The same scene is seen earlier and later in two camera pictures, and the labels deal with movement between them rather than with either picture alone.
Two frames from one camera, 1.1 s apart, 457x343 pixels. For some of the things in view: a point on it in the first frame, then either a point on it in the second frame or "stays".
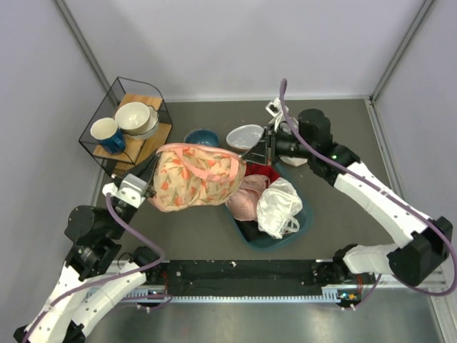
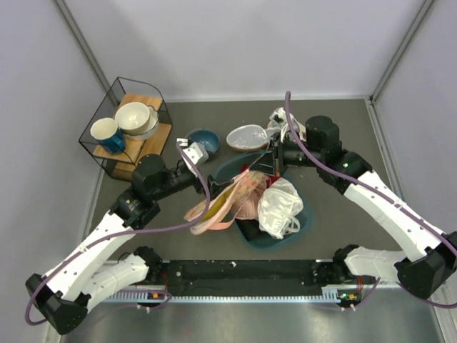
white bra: [277, 208] stays
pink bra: [243, 204] stays
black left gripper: [146, 166] to [214, 186]
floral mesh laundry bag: [188, 175] to [224, 204]
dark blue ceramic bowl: [202, 136] stays
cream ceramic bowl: [132, 118] stays
